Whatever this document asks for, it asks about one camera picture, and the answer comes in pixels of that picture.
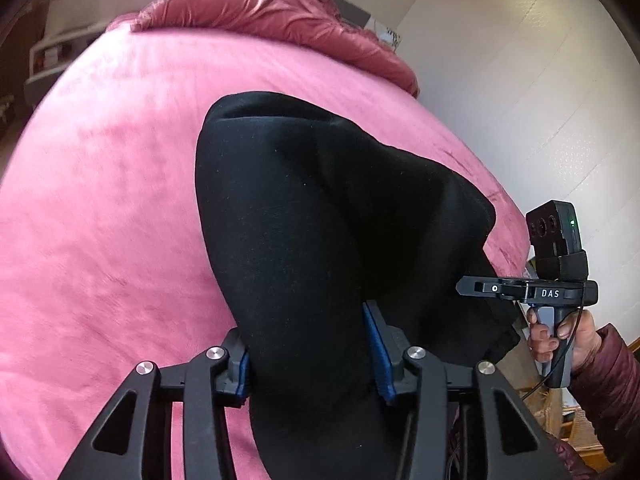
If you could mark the black pants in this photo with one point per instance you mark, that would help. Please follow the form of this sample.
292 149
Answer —
306 217

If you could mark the black camera box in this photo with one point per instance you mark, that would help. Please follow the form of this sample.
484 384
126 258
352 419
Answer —
554 234

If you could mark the red quilted duvet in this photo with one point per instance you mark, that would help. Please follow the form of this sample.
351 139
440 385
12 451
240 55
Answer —
312 24

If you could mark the person's right hand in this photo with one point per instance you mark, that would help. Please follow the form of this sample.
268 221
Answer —
586 343

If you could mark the maroon jacket right sleeve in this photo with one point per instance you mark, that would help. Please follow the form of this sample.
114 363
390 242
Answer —
607 389

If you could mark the pink bed sheet mattress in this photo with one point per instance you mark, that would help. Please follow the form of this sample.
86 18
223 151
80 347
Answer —
103 264

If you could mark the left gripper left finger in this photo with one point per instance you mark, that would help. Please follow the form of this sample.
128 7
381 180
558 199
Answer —
232 383

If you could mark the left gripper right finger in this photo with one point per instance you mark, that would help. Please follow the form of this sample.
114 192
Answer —
388 345

